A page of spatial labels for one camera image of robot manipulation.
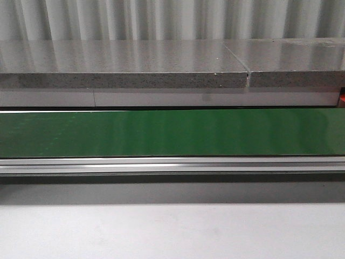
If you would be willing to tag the green conveyor belt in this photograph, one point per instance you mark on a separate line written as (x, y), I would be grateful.
(237, 132)

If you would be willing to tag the grey stone countertop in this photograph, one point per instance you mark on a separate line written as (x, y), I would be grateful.
(172, 73)

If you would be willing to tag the white pleated curtain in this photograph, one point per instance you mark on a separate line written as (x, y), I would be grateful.
(162, 20)

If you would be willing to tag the aluminium conveyor frame rail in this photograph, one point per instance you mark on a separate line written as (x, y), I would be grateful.
(171, 166)

